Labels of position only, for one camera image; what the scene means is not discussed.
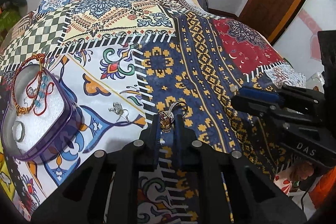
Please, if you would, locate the purple heart-shaped tin box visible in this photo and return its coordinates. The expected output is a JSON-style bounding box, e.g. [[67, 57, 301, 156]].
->
[[1, 64, 83, 161]]

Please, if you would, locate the silver band ring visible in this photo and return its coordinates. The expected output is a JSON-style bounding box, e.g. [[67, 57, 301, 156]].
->
[[12, 121, 26, 143]]

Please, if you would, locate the colourful patchwork bedspread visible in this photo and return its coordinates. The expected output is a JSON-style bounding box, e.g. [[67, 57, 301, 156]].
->
[[1, 0, 306, 223]]

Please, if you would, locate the yellow cartoon blanket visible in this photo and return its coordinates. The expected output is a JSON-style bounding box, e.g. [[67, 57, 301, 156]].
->
[[0, 146, 15, 201]]

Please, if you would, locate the dark grey cushion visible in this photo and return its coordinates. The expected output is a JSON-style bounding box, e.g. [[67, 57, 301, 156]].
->
[[1, 0, 27, 16]]

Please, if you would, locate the red beaded cord bracelet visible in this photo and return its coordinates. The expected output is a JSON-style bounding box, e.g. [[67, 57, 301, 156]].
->
[[25, 75, 55, 117]]

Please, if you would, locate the white sliding wardrobe door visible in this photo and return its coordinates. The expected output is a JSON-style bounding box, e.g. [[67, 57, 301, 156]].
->
[[274, 0, 335, 78]]

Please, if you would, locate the green patterned bag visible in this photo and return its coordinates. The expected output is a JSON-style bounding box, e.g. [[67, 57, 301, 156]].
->
[[0, 9, 21, 40]]

